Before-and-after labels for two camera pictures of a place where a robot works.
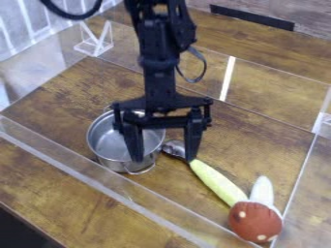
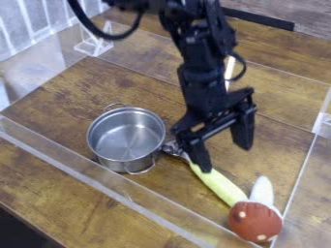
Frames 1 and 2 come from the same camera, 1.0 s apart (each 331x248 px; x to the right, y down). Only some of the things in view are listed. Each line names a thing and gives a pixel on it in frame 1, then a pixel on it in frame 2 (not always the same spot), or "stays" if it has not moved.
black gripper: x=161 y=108 to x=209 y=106
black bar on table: x=281 y=24 stays
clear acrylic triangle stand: x=95 y=46 stays
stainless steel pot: x=109 y=146 stays
